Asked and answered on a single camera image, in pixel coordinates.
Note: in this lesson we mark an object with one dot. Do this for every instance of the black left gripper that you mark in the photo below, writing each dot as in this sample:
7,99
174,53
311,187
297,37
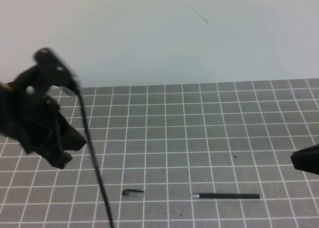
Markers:
43,130

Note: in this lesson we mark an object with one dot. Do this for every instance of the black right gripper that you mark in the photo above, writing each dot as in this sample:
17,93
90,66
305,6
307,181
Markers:
306,159

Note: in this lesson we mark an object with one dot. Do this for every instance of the black pen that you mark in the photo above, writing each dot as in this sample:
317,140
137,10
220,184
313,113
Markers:
226,196

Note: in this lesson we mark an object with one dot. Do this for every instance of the clear black pen cap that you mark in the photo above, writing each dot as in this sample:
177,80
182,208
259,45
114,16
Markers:
133,192

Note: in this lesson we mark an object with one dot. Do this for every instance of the grey grid tablecloth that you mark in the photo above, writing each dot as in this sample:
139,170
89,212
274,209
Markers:
172,141

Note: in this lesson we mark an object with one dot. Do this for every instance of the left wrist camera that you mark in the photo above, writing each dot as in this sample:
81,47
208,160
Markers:
56,72

